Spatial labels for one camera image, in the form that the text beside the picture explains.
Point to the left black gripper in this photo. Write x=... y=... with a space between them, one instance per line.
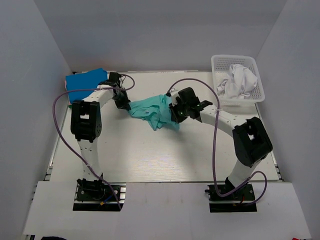
x=124 y=104

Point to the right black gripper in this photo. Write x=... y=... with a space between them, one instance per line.
x=175 y=116

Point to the teal t shirt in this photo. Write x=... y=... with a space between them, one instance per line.
x=155 y=110

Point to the white t shirt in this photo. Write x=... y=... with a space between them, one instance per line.
x=238 y=83

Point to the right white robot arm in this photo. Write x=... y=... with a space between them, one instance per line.
x=250 y=139

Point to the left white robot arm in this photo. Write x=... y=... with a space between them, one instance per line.
x=86 y=121

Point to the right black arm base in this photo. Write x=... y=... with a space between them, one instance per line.
x=237 y=202

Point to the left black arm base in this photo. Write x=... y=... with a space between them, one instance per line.
x=97 y=196

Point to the blue folded t shirt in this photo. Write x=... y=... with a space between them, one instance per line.
x=81 y=81

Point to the white plastic basket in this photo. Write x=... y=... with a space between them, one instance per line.
x=220 y=65

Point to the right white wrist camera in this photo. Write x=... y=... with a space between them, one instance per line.
x=172 y=97

